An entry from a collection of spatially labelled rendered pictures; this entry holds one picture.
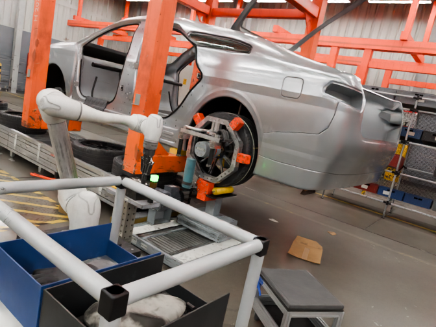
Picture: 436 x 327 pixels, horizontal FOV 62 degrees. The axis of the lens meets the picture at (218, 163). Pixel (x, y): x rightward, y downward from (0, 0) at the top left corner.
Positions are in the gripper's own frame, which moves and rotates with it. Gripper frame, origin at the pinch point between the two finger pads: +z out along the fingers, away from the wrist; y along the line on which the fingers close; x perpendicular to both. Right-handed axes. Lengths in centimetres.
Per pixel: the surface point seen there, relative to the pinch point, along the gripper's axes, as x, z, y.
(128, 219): 16, 45, -33
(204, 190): 83, 22, -30
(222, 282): 60, 68, 35
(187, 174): 70, 11, -41
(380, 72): 968, -208, -325
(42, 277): -98, -21, 115
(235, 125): 87, -39, -17
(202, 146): 70, -16, -31
